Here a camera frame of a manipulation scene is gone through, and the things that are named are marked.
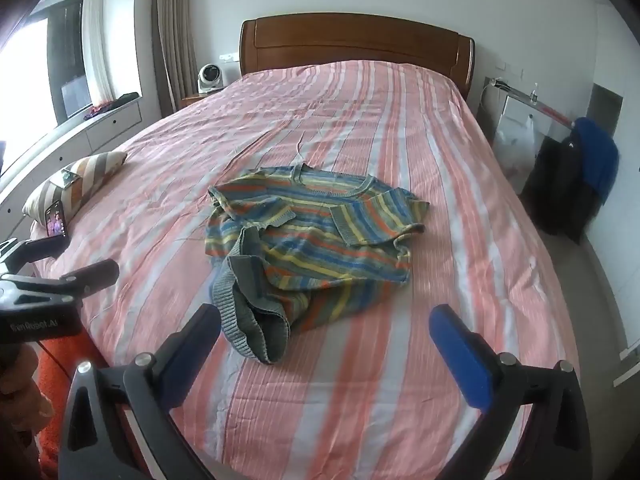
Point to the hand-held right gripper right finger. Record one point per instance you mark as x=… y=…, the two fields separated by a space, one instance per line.
x=460 y=355

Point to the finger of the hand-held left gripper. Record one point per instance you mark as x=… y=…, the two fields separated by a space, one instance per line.
x=45 y=247
x=90 y=277

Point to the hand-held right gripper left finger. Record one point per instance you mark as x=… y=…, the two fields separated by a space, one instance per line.
x=196 y=337

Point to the striped knit sweater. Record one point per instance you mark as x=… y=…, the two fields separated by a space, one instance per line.
x=320 y=240

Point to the dark clothes pile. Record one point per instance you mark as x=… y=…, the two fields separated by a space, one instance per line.
x=115 y=102

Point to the smartphone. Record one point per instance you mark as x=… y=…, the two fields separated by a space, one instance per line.
x=56 y=219

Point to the bed with pink striped sheet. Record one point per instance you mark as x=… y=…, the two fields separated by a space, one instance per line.
x=400 y=385

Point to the striped pillow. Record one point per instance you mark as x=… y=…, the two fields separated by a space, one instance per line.
x=90 y=175

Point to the person's orange red clothing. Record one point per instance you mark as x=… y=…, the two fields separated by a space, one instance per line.
x=50 y=410

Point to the white drawer cabinet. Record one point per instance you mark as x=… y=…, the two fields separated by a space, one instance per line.
x=100 y=127

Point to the window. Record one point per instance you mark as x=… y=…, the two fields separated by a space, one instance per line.
x=65 y=60

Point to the black garment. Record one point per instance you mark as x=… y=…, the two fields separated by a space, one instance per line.
x=560 y=185

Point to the wooden nightstand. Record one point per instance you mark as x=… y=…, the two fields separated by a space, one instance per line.
x=192 y=99

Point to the white sheer curtain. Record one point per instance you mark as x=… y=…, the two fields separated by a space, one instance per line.
x=97 y=45

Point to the white plastic bag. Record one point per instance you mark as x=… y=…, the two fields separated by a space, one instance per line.
x=517 y=147

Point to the white round fan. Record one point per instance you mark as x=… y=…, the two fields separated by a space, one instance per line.
x=210 y=77

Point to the blue garment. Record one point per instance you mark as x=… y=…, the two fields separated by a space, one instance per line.
x=597 y=160

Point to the beige curtain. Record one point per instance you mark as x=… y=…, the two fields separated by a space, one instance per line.
x=175 y=35

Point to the white side desk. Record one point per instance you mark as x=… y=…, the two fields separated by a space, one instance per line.
x=515 y=105

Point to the small clear bottle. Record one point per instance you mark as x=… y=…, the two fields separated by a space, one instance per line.
x=534 y=95

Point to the wooden headboard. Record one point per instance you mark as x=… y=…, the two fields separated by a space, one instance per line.
x=350 y=42

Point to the white wall socket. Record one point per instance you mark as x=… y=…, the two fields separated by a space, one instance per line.
x=506 y=69
x=228 y=57

